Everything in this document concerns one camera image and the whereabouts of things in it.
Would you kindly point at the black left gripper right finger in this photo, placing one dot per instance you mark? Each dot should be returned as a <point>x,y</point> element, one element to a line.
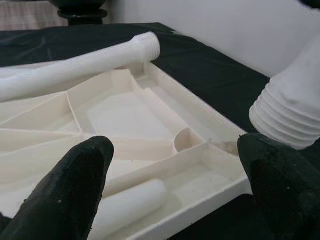
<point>282,190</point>

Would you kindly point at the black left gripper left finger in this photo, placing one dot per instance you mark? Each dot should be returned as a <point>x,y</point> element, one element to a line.
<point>62,195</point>

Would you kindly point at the white threaded plastic table leg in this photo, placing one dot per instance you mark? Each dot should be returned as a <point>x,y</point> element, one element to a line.
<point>130,207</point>
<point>287,105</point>
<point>75,70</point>

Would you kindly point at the white plastic table top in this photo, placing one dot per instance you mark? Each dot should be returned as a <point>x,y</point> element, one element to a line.
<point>125,120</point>

